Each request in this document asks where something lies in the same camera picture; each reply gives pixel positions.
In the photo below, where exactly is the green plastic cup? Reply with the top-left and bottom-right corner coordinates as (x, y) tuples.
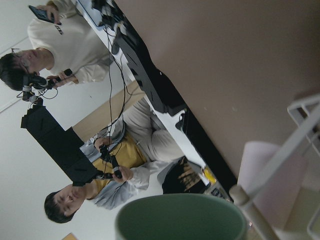
(115, 193), (248, 240)

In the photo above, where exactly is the pink plastic cup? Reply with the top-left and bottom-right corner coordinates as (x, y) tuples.
(238, 141), (308, 220)

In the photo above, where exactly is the white wire cup rack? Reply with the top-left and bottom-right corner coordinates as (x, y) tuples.
(229, 94), (320, 240)

